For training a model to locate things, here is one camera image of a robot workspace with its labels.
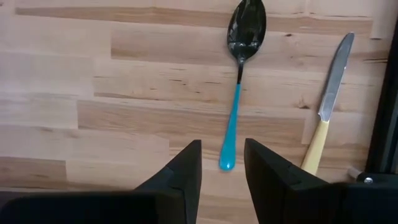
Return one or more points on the black aluminium table frame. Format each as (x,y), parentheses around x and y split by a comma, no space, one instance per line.
(381,124)

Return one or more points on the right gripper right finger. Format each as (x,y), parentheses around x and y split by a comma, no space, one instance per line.
(311,205)

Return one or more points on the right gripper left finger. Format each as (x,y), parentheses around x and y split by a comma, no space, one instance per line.
(124,208)

